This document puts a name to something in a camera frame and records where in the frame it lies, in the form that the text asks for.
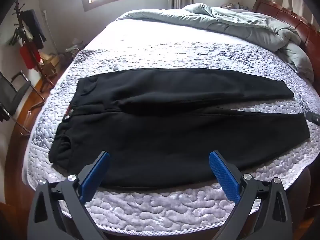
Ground wicker basket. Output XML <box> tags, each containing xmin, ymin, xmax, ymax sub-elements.
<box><xmin>65</xmin><ymin>38</ymin><xmax>84</xmax><ymax>61</ymax></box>

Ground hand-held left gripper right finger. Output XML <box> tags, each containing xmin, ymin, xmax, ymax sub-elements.
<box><xmin>209</xmin><ymin>150</ymin><xmax>293</xmax><ymax>240</ymax></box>

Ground quilted grey bed cover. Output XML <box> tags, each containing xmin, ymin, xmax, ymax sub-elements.
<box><xmin>21</xmin><ymin>9</ymin><xmax>320</xmax><ymax>230</ymax></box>

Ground grey cloth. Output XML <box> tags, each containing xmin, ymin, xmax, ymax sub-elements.
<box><xmin>220</xmin><ymin>2</ymin><xmax>250</xmax><ymax>11</ymax></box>

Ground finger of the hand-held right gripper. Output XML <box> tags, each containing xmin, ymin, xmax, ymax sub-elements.
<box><xmin>305</xmin><ymin>111</ymin><xmax>320</xmax><ymax>126</ymax></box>

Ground cardboard box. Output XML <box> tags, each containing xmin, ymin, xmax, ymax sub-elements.
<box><xmin>39</xmin><ymin>52</ymin><xmax>61</xmax><ymax>75</ymax></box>

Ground wooden coat rack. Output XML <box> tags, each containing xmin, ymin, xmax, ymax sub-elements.
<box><xmin>7</xmin><ymin>0</ymin><xmax>56</xmax><ymax>93</ymax></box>

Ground black pants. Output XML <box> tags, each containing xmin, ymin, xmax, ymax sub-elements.
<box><xmin>49</xmin><ymin>67</ymin><xmax>311</xmax><ymax>188</ymax></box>

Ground red hanging garment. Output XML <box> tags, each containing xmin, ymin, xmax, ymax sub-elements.
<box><xmin>19</xmin><ymin>44</ymin><xmax>41</xmax><ymax>69</ymax></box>

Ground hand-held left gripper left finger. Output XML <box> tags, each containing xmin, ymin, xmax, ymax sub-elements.
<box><xmin>27</xmin><ymin>151</ymin><xmax>110</xmax><ymax>240</ymax></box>

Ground light grey duvet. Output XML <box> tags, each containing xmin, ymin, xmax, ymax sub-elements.
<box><xmin>115</xmin><ymin>3</ymin><xmax>315</xmax><ymax>82</ymax></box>

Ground wooden bed headboard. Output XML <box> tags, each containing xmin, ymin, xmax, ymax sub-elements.
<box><xmin>252</xmin><ymin>0</ymin><xmax>320</xmax><ymax>87</ymax></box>

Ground black mesh chair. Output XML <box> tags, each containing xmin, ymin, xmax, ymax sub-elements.
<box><xmin>0</xmin><ymin>70</ymin><xmax>46</xmax><ymax>136</ymax></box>

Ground black hanging garment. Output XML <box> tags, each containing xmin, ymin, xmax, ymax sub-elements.
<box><xmin>21</xmin><ymin>9</ymin><xmax>47</xmax><ymax>49</ymax></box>

